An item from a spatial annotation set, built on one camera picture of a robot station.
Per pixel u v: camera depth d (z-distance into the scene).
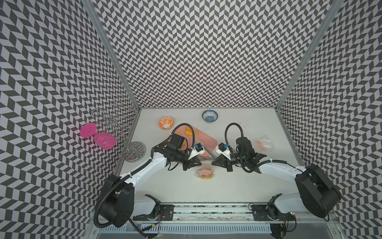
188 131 1.05
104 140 0.64
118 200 0.40
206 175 0.81
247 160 0.67
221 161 0.73
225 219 0.73
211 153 0.91
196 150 0.69
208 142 1.01
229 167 0.74
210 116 1.12
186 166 0.70
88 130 0.67
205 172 0.81
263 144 0.97
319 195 0.43
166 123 1.08
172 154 0.62
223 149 0.69
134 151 0.93
